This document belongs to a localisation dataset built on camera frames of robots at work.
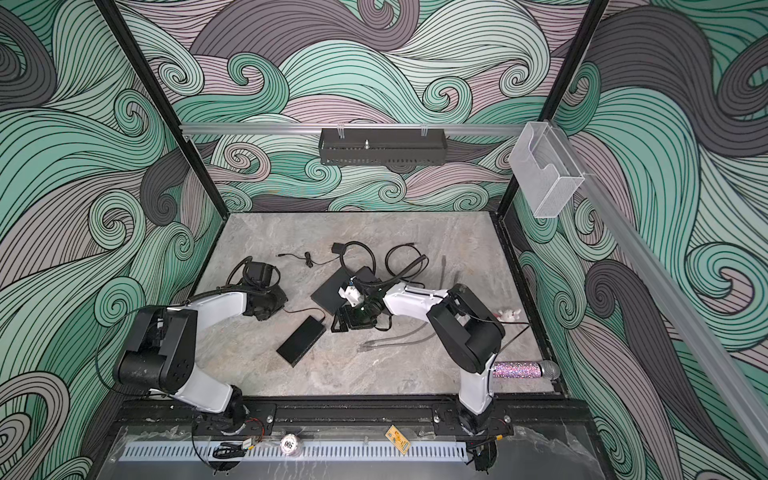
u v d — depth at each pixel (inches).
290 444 25.5
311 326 34.7
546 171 30.7
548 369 30.6
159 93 33.7
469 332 18.8
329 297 38.0
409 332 34.7
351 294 32.9
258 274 29.8
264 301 30.6
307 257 42.0
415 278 37.4
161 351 17.6
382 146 37.5
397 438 27.4
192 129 37.6
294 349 33.4
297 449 25.5
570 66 31.3
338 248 43.1
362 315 30.3
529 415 29.1
